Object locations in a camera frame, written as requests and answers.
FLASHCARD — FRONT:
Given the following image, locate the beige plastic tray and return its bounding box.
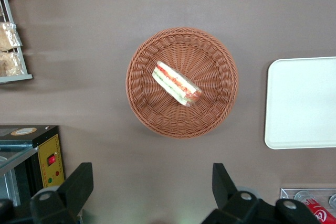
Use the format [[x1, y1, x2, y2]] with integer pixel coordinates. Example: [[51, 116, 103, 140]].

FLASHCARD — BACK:
[[264, 56, 336, 150]]

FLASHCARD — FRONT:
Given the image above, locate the red cola bottle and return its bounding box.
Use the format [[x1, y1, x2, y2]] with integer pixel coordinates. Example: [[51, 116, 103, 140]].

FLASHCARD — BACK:
[[301, 197, 336, 224]]

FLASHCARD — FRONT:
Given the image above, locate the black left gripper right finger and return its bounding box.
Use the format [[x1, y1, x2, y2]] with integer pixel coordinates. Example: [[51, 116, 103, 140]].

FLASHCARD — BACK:
[[201, 163, 321, 224]]

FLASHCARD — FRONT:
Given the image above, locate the clear bag of crackers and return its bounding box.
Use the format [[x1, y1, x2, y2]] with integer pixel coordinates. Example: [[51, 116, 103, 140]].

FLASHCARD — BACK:
[[0, 22, 23, 52], [0, 51, 26, 77]]

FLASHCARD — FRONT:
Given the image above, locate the round brown wicker basket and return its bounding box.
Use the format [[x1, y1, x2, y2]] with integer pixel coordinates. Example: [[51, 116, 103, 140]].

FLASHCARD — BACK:
[[125, 26, 239, 140]]

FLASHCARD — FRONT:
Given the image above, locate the clear acrylic bottle rack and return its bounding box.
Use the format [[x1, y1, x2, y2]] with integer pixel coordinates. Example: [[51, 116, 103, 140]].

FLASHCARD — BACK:
[[279, 187, 336, 211]]

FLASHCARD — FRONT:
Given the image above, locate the grey wire snack rack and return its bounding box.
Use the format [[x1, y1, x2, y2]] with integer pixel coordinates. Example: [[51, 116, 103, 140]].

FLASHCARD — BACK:
[[0, 0, 34, 84]]

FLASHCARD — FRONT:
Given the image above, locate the triangle sandwich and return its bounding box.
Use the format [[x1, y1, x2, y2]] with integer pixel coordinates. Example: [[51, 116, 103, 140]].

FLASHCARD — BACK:
[[152, 60, 203, 108]]

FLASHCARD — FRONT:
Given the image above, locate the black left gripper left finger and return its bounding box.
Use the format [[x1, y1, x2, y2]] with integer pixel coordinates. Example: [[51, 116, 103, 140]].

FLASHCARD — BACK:
[[29, 162, 94, 224]]

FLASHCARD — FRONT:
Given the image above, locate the black food warmer machine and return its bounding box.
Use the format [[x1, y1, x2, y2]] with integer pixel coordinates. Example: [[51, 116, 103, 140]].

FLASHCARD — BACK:
[[0, 125, 66, 207]]

